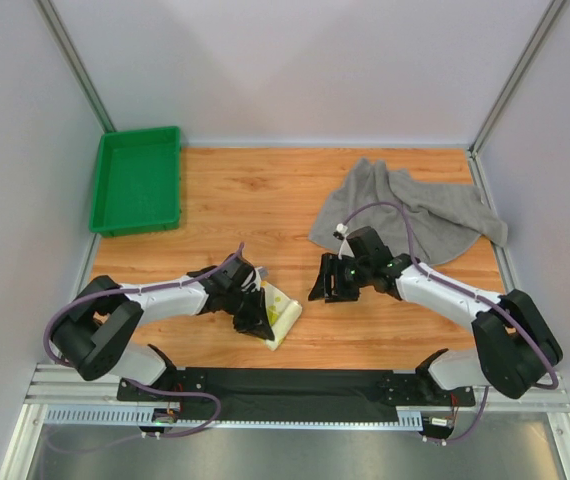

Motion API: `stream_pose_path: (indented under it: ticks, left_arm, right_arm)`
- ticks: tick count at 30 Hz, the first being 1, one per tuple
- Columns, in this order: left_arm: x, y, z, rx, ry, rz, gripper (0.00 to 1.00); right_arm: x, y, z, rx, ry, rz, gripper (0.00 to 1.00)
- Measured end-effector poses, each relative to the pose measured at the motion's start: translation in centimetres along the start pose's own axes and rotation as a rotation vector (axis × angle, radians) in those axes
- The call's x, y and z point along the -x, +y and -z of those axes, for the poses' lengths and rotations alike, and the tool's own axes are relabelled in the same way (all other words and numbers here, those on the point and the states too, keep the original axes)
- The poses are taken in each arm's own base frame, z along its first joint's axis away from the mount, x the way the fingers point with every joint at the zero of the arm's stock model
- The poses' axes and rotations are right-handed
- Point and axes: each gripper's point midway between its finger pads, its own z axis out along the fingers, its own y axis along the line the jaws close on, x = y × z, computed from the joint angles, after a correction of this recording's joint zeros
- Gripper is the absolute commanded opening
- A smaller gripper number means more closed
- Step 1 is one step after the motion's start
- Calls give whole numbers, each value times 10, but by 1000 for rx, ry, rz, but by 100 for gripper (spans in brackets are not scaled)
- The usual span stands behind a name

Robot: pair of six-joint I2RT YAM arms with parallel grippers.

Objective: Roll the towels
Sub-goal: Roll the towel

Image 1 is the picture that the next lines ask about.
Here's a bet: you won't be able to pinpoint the yellow green patterned towel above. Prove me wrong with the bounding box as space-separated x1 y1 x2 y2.
261 281 303 351

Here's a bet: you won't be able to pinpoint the grey towel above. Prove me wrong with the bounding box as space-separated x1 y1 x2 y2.
308 158 508 266

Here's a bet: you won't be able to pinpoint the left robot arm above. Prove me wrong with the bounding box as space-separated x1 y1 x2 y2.
44 258 277 391

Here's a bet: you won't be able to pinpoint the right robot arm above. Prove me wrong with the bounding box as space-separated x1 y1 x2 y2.
308 227 563 399

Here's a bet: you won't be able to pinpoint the green plastic tray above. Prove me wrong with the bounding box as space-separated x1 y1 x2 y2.
89 126 181 238

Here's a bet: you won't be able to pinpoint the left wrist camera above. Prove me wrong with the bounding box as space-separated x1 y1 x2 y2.
241 266 268 292

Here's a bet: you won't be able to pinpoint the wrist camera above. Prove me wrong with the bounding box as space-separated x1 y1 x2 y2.
333 223 355 259
241 266 268 292

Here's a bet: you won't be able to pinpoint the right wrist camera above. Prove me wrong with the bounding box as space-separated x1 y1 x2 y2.
333 223 355 259

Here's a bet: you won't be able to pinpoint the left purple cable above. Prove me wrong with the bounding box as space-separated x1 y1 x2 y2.
44 242 246 455

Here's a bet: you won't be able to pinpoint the purple cable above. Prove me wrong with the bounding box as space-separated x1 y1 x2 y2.
334 201 561 447
44 242 246 455

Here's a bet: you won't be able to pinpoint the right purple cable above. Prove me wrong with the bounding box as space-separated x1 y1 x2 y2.
334 201 561 447

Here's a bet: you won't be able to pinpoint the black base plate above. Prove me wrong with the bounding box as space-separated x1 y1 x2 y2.
116 366 477 426

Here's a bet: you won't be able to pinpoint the aluminium frame rail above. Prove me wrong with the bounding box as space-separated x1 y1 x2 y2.
25 365 570 436

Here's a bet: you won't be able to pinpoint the right aluminium corner post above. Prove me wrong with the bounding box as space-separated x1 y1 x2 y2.
468 0 570 157

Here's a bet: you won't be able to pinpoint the aluminium corner post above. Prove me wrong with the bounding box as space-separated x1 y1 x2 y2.
34 0 116 133
468 0 570 157

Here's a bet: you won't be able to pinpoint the left aluminium corner post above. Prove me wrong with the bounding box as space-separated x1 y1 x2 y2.
34 0 116 133

